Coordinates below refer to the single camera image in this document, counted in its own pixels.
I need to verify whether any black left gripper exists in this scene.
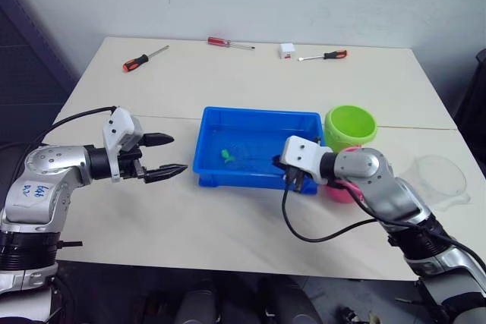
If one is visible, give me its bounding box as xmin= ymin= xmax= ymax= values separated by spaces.
xmin=117 ymin=132 xmax=190 ymax=184

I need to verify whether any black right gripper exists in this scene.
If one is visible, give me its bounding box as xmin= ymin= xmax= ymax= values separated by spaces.
xmin=271 ymin=153 xmax=305 ymax=193

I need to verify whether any blue plastic tub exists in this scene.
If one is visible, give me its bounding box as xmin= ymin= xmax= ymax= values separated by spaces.
xmin=192 ymin=106 xmax=324 ymax=196

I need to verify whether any pink plastic bucket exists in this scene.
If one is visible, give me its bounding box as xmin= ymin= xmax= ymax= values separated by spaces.
xmin=324 ymin=143 xmax=365 ymax=205

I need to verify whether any green plastic bucket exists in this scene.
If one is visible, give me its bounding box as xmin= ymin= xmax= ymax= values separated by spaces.
xmin=323 ymin=105 xmax=380 ymax=153

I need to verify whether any clear plastic cup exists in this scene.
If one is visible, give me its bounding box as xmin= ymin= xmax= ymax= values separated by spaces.
xmin=402 ymin=154 xmax=472 ymax=211

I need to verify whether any large orange black screwdriver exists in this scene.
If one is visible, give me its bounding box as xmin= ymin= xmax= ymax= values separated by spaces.
xmin=121 ymin=45 xmax=170 ymax=74

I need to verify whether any small white red box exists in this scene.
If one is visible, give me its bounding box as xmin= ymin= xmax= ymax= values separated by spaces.
xmin=279 ymin=42 xmax=296 ymax=61

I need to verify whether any small orange black screwdriver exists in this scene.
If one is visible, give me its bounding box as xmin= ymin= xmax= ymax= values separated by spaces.
xmin=296 ymin=49 xmax=349 ymax=62

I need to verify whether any dark grey rounded shape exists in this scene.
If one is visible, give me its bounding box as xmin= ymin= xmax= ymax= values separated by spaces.
xmin=176 ymin=288 xmax=218 ymax=324

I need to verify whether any small black floor device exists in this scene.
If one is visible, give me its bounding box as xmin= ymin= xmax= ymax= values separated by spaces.
xmin=337 ymin=306 xmax=361 ymax=324

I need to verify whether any black chair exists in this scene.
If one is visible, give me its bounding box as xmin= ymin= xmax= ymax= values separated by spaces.
xmin=453 ymin=49 xmax=486 ymax=173

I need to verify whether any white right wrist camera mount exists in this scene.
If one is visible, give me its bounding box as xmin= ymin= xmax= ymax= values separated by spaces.
xmin=279 ymin=135 xmax=333 ymax=184

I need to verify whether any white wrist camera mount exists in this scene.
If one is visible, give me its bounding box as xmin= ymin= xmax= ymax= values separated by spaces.
xmin=102 ymin=106 xmax=144 ymax=183
xmin=279 ymin=135 xmax=333 ymax=184

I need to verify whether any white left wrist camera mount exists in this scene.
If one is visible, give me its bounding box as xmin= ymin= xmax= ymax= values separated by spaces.
xmin=102 ymin=106 xmax=144 ymax=183

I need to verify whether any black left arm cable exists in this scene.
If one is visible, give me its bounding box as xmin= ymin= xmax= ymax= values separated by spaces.
xmin=0 ymin=105 xmax=118 ymax=150

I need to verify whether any red handled screwdriver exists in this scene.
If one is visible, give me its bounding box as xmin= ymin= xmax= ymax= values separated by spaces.
xmin=207 ymin=36 xmax=256 ymax=51

